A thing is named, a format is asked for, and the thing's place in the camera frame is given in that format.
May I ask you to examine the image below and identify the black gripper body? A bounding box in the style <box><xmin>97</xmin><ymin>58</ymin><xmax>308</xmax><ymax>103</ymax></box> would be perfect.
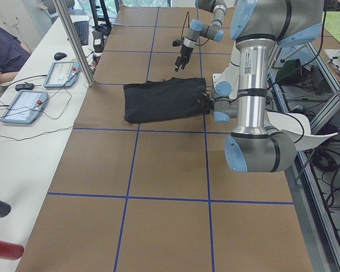
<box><xmin>172</xmin><ymin>38</ymin><xmax>194</xmax><ymax>60</ymax></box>
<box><xmin>194</xmin><ymin>89</ymin><xmax>214</xmax><ymax>114</ymax></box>

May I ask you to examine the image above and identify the black graphic t-shirt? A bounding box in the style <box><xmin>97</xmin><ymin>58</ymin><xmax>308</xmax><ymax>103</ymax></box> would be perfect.
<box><xmin>124</xmin><ymin>78</ymin><xmax>206</xmax><ymax>123</ymax></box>

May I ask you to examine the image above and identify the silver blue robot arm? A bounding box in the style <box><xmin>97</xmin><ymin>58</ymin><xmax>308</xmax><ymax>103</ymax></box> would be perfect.
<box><xmin>172</xmin><ymin>1</ymin><xmax>227</xmax><ymax>71</ymax></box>
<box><xmin>224</xmin><ymin>1</ymin><xmax>324</xmax><ymax>172</ymax></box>

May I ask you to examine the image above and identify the white plastic chair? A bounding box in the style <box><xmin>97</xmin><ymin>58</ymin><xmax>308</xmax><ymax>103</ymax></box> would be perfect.
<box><xmin>267</xmin><ymin>111</ymin><xmax>338</xmax><ymax>151</ymax></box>

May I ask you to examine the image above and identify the black keyboard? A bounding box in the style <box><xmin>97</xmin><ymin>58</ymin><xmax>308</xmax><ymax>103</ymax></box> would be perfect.
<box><xmin>73</xmin><ymin>20</ymin><xmax>88</xmax><ymax>45</ymax></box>

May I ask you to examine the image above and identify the upper teach pendant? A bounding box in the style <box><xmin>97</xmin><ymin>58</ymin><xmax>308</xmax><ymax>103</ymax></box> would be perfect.
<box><xmin>43</xmin><ymin>61</ymin><xmax>80</xmax><ymax>88</ymax></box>

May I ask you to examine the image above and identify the teach pendant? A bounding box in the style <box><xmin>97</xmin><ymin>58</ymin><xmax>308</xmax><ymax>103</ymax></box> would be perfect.
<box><xmin>43</xmin><ymin>61</ymin><xmax>80</xmax><ymax>88</ymax></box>
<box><xmin>0</xmin><ymin>90</ymin><xmax>49</xmax><ymax>125</ymax></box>

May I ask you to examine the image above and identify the black computer mouse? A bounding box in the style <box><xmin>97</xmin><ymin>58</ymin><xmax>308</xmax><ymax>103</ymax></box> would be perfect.
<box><xmin>53</xmin><ymin>52</ymin><xmax>67</xmax><ymax>61</ymax></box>

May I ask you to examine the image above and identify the brown paper table cover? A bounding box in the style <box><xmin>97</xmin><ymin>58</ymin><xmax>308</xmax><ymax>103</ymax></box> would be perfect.
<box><xmin>15</xmin><ymin>6</ymin><xmax>340</xmax><ymax>272</ymax></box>

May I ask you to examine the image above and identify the black power adapter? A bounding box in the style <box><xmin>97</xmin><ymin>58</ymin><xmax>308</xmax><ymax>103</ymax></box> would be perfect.
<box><xmin>15</xmin><ymin>83</ymin><xmax>35</xmax><ymax>91</ymax></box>

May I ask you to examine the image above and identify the lower teach pendant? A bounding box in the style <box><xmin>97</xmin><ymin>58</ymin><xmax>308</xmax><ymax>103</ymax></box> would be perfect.
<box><xmin>0</xmin><ymin>90</ymin><xmax>49</xmax><ymax>125</ymax></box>

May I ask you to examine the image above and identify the seated person blue shirt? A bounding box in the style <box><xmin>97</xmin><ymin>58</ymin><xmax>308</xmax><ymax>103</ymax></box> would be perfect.
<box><xmin>0</xmin><ymin>27</ymin><xmax>31</xmax><ymax>84</ymax></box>

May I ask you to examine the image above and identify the red bottle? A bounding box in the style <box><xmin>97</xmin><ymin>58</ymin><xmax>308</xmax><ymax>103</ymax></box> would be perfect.
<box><xmin>0</xmin><ymin>240</ymin><xmax>24</xmax><ymax>260</ymax></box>

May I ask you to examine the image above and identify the aluminium frame post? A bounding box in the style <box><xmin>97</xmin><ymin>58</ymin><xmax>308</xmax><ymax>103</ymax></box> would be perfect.
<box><xmin>53</xmin><ymin>0</ymin><xmax>95</xmax><ymax>87</ymax></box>

